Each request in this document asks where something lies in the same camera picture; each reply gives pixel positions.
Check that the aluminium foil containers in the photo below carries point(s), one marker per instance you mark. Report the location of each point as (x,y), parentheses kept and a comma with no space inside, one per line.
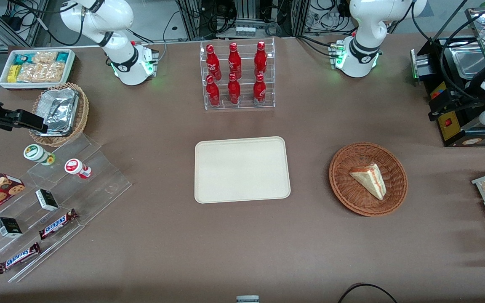
(59,111)

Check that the grey device at table edge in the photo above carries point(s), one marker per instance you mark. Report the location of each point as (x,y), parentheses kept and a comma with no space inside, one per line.
(247,299)

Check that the large rice cracker bag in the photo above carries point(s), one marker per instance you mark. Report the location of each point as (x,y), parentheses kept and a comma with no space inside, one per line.
(42,72)

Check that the black sealing machine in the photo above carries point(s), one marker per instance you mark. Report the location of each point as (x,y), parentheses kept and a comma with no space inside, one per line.
(461,130)

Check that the brown wicker basket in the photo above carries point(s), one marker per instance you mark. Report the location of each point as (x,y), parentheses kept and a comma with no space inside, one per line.
(347,189)

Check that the beige plastic tray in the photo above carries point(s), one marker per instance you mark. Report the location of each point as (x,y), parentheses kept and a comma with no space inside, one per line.
(242,170)

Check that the small black carton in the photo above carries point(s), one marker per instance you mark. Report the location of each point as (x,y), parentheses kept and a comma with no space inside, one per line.
(46,200)
(9,227)

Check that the green lid yogurt bottle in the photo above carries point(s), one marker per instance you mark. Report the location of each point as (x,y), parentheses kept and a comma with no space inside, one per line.
(36,153)

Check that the white power strip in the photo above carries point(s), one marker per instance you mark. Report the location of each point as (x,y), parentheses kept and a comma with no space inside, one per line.
(246,30)

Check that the yellow snack packet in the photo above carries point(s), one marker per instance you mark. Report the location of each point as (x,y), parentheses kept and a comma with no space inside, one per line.
(13,73)

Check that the steel tray in machine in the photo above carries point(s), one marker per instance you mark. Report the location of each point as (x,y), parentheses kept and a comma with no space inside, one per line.
(470,63)

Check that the teal snack packet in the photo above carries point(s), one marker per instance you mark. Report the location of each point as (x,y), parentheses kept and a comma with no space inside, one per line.
(62,57)
(23,59)

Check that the light wicker basket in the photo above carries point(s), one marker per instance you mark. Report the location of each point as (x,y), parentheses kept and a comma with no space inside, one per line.
(83,113)

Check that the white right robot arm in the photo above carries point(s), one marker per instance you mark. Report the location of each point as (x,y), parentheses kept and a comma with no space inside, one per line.
(120,17)

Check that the clear acrylic stepped display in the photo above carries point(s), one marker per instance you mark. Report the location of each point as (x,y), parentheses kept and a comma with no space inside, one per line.
(99,181)

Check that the clear acrylic bottle rack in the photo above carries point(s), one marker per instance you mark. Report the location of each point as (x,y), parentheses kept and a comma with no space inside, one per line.
(244,73)

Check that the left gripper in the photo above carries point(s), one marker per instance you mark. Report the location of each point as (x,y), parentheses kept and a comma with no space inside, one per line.
(462,92)

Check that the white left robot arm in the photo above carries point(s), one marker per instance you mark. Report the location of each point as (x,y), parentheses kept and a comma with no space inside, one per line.
(366,25)

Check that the small rice cracker bag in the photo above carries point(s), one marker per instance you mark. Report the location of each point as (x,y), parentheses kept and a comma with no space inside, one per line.
(44,57)

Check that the triangular sandwich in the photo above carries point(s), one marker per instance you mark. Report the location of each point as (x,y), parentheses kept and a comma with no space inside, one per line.
(369,179)

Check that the red cola bottle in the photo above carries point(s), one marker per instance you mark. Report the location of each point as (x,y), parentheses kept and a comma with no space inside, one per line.
(234,91)
(259,91)
(213,93)
(235,63)
(260,61)
(213,65)

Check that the snickers chocolate bar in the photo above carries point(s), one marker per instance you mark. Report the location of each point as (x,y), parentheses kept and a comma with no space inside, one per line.
(57,224)
(18,257)

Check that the white rectangular snack bin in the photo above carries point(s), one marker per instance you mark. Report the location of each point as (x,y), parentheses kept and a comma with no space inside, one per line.
(70,67)

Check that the red lid yogurt bottle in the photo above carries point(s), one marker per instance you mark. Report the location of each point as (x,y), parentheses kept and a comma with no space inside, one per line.
(75,167)

